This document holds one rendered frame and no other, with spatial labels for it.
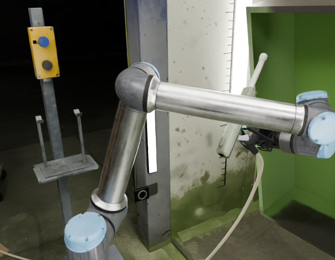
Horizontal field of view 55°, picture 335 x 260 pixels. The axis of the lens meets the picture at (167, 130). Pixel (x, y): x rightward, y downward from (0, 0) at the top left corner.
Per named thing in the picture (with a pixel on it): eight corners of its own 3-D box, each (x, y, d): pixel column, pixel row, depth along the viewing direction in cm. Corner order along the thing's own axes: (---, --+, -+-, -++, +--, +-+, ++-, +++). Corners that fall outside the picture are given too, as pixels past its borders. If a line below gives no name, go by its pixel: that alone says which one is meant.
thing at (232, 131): (250, 178, 132) (221, 151, 119) (240, 176, 136) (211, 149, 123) (287, 82, 147) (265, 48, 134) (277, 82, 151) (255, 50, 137)
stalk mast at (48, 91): (77, 254, 230) (40, 7, 170) (79, 259, 225) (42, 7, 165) (68, 257, 227) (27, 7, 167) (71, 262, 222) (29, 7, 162)
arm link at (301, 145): (338, 124, 104) (340, 152, 107) (301, 122, 113) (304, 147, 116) (325, 135, 98) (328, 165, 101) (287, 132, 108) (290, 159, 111)
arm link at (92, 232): (61, 273, 118) (53, 234, 112) (81, 242, 134) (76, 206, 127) (100, 279, 115) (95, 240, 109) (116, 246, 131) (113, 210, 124)
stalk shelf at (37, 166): (85, 154, 203) (85, 152, 202) (97, 168, 185) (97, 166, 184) (33, 167, 188) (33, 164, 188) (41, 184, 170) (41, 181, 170)
